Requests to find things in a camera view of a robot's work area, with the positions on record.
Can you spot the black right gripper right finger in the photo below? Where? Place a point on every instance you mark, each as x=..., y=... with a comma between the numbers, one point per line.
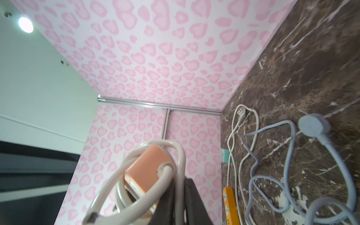
x=195, y=211

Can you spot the small teal alarm clock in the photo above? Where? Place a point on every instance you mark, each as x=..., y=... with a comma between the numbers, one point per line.
x=225, y=155

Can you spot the pink power strip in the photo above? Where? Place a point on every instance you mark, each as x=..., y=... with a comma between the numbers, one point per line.
x=144, y=173

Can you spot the yellow power strip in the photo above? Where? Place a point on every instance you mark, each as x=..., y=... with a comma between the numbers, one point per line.
x=232, y=217

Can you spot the aluminium diagonal frame bar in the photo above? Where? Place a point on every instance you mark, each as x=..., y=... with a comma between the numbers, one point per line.
x=186, y=109

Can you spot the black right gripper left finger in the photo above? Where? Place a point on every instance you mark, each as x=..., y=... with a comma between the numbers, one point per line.
x=164, y=213

